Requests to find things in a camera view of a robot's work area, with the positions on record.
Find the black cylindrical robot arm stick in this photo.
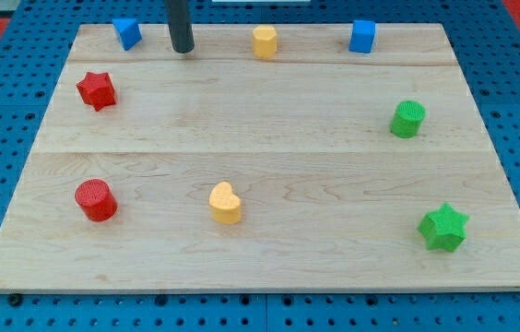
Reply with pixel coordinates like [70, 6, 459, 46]
[164, 0, 195, 53]

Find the yellow heart block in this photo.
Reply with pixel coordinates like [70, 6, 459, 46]
[208, 182, 242, 224]

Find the light wooden board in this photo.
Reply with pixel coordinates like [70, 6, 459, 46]
[0, 24, 520, 294]

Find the yellow hexagon block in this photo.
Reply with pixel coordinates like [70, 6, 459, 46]
[252, 25, 278, 59]

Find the green cylinder block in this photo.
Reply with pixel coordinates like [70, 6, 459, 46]
[390, 101, 427, 138]

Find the red cylinder block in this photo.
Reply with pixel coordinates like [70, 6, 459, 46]
[75, 179, 118, 222]

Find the blue cube block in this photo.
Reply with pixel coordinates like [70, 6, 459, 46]
[349, 19, 376, 53]

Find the red star block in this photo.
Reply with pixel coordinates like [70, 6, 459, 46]
[77, 72, 116, 112]

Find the blue triangle block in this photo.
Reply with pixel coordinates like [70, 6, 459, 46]
[112, 18, 142, 51]

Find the green star block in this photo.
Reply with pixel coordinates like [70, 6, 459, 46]
[417, 202, 469, 253]

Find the blue perforated base mat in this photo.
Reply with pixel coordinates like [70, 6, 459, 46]
[0, 1, 520, 331]

